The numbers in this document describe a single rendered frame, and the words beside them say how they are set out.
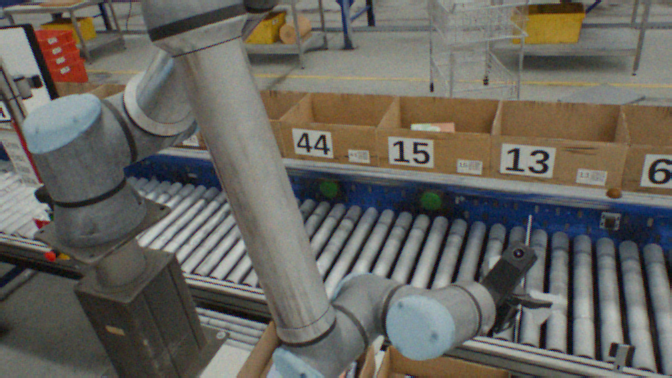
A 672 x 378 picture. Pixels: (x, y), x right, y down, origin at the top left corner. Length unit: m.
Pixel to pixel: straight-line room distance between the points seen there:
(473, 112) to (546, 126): 0.26
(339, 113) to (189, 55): 1.58
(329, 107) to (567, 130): 0.93
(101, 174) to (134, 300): 0.30
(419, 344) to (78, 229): 0.73
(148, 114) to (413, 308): 0.65
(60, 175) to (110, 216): 0.13
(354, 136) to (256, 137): 1.22
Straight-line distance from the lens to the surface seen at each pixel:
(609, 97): 3.62
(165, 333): 1.34
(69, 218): 1.16
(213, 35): 0.59
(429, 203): 1.78
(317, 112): 2.19
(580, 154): 1.71
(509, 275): 0.90
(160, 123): 1.09
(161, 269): 1.27
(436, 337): 0.74
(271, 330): 1.38
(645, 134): 2.02
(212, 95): 0.60
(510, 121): 1.99
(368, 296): 0.82
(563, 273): 1.64
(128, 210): 1.16
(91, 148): 1.09
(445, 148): 1.74
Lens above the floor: 1.82
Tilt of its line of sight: 31 degrees down
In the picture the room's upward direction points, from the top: 8 degrees counter-clockwise
